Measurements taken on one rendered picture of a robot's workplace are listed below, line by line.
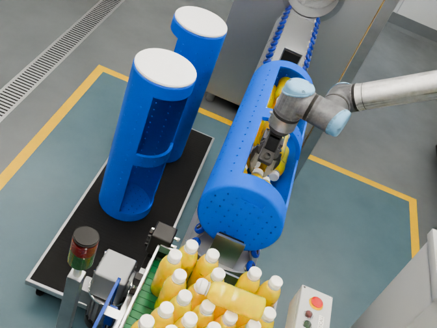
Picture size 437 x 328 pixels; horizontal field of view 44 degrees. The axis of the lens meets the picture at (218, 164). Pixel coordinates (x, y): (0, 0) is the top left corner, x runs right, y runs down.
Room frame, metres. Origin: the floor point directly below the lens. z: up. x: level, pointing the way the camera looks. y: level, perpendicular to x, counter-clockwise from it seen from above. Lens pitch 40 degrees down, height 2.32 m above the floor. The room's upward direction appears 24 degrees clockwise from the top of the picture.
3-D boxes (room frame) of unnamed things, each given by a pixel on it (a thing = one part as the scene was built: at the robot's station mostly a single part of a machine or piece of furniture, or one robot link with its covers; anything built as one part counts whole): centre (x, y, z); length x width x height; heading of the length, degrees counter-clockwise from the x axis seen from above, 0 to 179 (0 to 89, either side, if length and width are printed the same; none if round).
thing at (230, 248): (1.22, -0.13, 0.99); 0.10 x 0.02 x 0.12; 91
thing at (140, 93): (2.01, 0.38, 0.59); 0.28 x 0.28 x 0.88
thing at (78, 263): (0.83, 0.22, 1.18); 0.06 x 0.06 x 0.05
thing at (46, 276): (2.10, 0.33, 0.08); 1.50 x 0.52 x 0.15; 1
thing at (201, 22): (2.54, 0.37, 1.03); 0.28 x 0.28 x 0.01
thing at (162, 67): (2.01, 0.38, 1.03); 0.28 x 0.28 x 0.01
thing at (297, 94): (1.48, -0.14, 1.45); 0.10 x 0.09 x 0.12; 79
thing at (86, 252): (0.83, 0.22, 1.23); 0.06 x 0.06 x 0.04
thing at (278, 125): (1.48, -0.13, 1.37); 0.10 x 0.09 x 0.05; 91
